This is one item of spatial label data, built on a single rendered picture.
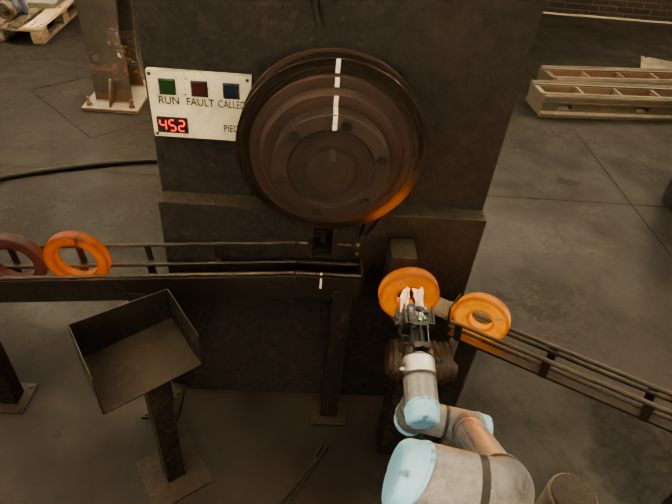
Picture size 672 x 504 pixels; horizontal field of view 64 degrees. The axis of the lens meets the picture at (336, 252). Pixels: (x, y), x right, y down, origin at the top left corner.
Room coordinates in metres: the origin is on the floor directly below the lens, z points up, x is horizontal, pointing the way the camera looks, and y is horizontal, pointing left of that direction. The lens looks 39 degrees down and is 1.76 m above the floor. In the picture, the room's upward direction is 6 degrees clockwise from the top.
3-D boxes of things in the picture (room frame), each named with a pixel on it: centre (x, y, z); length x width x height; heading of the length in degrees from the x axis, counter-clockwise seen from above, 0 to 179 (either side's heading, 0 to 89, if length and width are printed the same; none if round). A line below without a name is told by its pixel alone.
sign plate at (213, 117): (1.29, 0.39, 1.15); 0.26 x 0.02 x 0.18; 94
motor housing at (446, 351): (1.10, -0.30, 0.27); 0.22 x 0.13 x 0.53; 94
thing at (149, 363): (0.89, 0.49, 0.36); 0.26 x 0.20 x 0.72; 129
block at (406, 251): (1.24, -0.19, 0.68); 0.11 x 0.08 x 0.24; 4
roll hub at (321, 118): (1.11, 0.03, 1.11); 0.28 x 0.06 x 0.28; 94
